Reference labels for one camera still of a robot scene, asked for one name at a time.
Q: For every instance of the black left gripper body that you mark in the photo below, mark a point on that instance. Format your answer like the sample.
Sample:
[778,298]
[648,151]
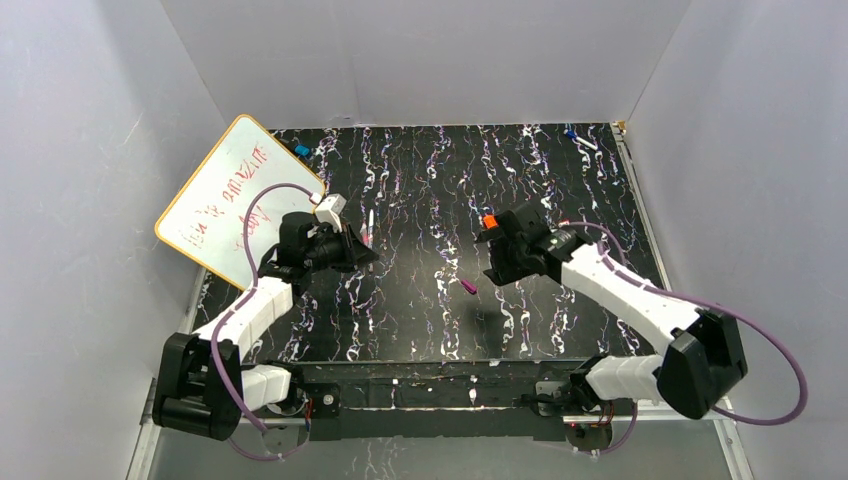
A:
[349,249]

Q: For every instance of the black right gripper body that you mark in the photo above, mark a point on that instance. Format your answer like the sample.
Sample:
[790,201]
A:
[506,248]

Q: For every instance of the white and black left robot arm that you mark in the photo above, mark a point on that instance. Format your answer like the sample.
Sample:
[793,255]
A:
[232,338]

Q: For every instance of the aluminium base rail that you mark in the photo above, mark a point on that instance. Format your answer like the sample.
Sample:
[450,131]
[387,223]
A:
[323,393]

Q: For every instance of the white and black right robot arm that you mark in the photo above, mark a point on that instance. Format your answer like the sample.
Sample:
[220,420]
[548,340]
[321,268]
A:
[698,354]

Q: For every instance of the yellow framed whiteboard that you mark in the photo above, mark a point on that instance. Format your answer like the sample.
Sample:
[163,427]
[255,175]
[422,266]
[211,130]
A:
[240,191]

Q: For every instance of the white blue marker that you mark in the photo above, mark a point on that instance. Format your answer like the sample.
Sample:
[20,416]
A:
[586,143]

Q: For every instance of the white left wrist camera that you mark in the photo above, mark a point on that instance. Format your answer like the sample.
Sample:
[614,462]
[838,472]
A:
[328,209]

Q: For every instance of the magenta pen cap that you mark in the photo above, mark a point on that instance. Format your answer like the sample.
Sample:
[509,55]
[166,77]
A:
[469,286]

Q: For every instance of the white green thin pen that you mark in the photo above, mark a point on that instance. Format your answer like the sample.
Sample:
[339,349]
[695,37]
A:
[369,229]

